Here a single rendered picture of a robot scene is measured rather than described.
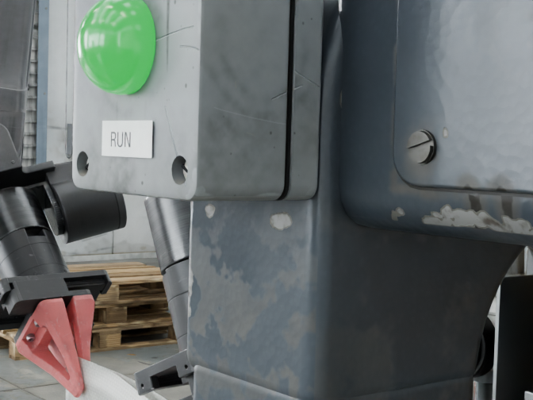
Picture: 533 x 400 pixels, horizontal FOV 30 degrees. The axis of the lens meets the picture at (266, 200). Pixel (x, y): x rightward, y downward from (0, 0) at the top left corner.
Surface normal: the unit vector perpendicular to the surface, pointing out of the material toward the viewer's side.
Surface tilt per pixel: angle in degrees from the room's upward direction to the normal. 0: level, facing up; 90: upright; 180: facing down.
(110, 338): 90
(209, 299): 90
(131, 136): 90
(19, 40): 56
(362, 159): 90
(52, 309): 66
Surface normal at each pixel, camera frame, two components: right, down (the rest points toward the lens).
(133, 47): 0.26, 0.16
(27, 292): 0.47, -0.66
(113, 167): -0.79, 0.01
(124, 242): 0.61, 0.06
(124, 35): 0.03, -0.04
